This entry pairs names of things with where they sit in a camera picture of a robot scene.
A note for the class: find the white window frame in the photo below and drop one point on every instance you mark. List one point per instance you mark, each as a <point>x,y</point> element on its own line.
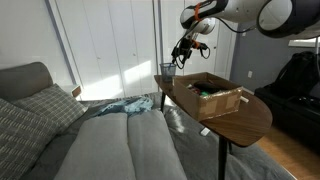
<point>301,42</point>

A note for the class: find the white closet doors with knobs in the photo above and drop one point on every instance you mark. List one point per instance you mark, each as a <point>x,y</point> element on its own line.
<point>220,56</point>

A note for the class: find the dark wooden table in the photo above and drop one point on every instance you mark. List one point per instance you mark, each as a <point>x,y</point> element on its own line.
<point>246,121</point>

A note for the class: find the brown cardboard box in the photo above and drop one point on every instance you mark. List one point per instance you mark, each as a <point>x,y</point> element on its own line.
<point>213,105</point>

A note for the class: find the black bulky item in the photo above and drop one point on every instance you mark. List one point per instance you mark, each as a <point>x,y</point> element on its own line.
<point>207,86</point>

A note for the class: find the grey futon cushion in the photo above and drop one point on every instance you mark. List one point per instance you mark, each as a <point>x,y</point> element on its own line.
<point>153,146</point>
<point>100,150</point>

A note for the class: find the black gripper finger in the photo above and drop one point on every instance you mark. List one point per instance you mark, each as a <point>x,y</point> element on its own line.
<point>174,57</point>
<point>181,61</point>

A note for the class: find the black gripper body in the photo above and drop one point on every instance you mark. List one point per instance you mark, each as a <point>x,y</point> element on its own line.
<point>188,45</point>

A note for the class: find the light blue cloth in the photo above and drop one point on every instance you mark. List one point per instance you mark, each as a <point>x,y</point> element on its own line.
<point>130,106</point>

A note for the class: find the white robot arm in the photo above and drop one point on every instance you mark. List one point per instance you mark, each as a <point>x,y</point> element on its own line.
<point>240,8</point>

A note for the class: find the grey striped pillow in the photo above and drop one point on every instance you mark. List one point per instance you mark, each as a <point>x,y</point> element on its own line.
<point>20,143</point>

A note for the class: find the white wall outlet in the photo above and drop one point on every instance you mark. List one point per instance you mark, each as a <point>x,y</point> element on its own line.
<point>250,74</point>

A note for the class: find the grey plaid pillow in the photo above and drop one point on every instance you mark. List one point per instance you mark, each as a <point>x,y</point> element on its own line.
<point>53,105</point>

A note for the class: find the white remote control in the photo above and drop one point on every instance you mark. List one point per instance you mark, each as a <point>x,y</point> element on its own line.
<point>205,131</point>

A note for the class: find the black couch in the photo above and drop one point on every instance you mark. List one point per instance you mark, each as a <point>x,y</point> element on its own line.
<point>293,116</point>

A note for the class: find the black backpack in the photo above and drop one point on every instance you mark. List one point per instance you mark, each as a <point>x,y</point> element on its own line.
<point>300,73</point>

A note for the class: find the grey door trim strip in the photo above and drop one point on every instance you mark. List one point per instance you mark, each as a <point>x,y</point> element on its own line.
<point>160,33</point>
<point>59,36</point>

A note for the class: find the grey upholstered headboard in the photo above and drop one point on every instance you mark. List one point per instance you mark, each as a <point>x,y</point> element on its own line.
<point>23,80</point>

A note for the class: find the small green item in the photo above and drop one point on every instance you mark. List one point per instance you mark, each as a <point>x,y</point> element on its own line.
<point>204,94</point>

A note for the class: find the white bifold closet doors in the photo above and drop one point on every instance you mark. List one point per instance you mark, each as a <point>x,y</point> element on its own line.
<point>110,43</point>

